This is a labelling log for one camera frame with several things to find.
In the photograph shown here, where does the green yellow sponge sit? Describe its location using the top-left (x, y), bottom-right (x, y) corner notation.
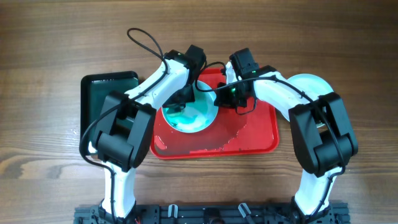
top-left (167, 105), bottom-right (185, 114)

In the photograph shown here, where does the pale blue plate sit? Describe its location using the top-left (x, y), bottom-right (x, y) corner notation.
top-left (162, 86), bottom-right (218, 133)

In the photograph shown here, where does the pale green plate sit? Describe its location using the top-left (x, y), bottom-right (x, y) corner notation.
top-left (278, 73), bottom-right (333, 121)

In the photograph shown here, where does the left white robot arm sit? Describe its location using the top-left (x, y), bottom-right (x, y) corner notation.
top-left (87, 45), bottom-right (206, 223)

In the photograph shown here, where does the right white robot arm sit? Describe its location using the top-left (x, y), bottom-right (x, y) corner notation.
top-left (216, 62), bottom-right (358, 222)

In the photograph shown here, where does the red plastic tray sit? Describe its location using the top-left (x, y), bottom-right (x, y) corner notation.
top-left (150, 68), bottom-right (279, 159)

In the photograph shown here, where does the black water basin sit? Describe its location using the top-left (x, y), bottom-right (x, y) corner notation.
top-left (80, 71), bottom-right (139, 136)

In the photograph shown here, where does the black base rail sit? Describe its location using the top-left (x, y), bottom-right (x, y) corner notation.
top-left (73, 203), bottom-right (351, 224)

